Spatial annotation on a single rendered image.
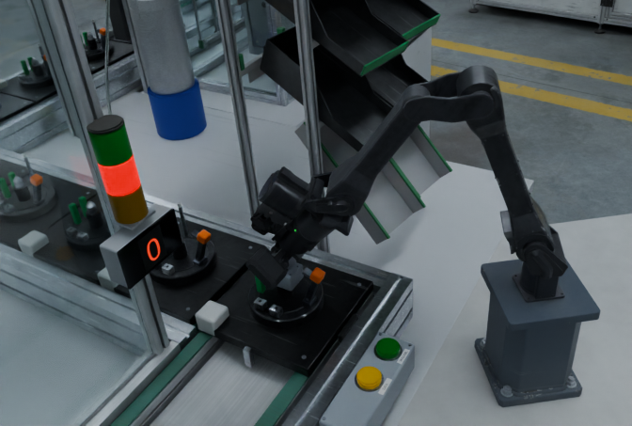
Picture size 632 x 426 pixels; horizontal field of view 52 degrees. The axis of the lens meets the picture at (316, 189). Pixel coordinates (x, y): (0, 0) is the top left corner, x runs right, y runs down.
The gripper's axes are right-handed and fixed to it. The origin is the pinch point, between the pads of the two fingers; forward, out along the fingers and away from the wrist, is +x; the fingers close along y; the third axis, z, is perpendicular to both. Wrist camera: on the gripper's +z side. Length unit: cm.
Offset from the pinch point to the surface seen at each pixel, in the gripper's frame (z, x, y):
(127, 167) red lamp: 24.5, -14.6, 19.2
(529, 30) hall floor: -31, 120, -400
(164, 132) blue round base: 46, 67, -52
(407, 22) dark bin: 14, -25, -43
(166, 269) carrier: 12.0, 20.8, 5.9
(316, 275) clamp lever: -7.0, -5.1, 0.7
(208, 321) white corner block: -0.1, 12.1, 12.0
